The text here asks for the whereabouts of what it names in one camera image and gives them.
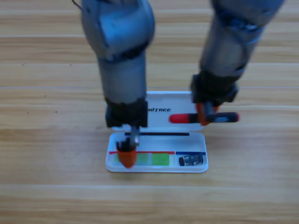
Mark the small black eraser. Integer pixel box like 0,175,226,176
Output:
178,154,204,167

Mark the green and white pen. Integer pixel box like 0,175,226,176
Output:
114,153,170,167

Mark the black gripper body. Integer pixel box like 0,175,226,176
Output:
190,74,239,122
105,99,149,152

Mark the red and black whiteboard marker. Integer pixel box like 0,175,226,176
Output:
169,112,240,124

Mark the white Unitree pencil case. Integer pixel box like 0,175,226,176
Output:
105,91,208,174

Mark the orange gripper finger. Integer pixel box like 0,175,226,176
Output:
116,149,137,169
196,103,211,126

